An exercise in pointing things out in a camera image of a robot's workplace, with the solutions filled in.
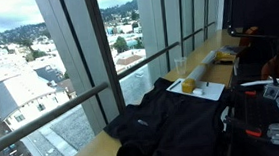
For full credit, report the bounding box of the yellow wrapped block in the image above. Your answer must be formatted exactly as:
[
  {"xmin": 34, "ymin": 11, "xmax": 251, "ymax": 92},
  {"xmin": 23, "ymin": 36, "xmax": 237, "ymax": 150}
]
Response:
[{"xmin": 181, "ymin": 78, "xmax": 198, "ymax": 95}]

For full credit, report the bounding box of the black marker pen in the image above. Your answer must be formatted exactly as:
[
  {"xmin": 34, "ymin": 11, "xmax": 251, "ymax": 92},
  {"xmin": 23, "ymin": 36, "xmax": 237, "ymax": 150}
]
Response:
[{"xmin": 168, "ymin": 80, "xmax": 182, "ymax": 91}]

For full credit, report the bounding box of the clear plastic cup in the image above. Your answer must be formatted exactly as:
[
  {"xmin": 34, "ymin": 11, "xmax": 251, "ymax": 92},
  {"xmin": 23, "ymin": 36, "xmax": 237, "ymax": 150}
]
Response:
[{"xmin": 173, "ymin": 55, "xmax": 188, "ymax": 77}]

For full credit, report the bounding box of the white flat board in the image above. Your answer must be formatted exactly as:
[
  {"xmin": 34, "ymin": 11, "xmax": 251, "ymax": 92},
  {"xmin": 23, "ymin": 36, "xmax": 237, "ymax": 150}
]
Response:
[{"xmin": 165, "ymin": 74, "xmax": 228, "ymax": 106}]

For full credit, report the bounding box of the black zip jacket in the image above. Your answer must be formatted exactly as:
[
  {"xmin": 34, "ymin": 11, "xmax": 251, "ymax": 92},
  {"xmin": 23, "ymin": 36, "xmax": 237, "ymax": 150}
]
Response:
[{"xmin": 99, "ymin": 71, "xmax": 237, "ymax": 156}]

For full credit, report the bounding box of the thin dark window handrail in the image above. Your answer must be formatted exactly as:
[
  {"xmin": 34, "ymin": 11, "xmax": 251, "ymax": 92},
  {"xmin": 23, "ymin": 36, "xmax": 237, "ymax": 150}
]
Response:
[{"xmin": 181, "ymin": 27, "xmax": 205, "ymax": 42}]

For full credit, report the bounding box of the black clamp orange tip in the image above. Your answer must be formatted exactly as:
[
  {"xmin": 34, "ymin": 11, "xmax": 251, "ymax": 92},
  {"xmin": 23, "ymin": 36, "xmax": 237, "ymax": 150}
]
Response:
[
  {"xmin": 234, "ymin": 87, "xmax": 259, "ymax": 100},
  {"xmin": 224, "ymin": 113, "xmax": 264, "ymax": 141}
]

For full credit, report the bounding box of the yellow packet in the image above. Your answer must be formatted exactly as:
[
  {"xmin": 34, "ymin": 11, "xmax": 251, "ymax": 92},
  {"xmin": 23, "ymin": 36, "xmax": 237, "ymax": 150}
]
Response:
[{"xmin": 213, "ymin": 49, "xmax": 237, "ymax": 65}]

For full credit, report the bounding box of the white paper roll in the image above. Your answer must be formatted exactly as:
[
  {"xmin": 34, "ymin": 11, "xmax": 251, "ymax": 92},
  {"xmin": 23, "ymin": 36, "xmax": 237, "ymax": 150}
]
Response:
[{"xmin": 184, "ymin": 50, "xmax": 219, "ymax": 83}]

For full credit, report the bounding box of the thick grey window handrail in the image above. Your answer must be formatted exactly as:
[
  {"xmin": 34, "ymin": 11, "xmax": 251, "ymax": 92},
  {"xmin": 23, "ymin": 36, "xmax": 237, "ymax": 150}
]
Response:
[{"xmin": 0, "ymin": 81, "xmax": 115, "ymax": 156}]

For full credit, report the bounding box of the white earbuds case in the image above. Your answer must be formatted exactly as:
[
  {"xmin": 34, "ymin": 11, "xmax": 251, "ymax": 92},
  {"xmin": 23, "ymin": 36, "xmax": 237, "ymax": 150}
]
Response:
[{"xmin": 191, "ymin": 87, "xmax": 204, "ymax": 97}]

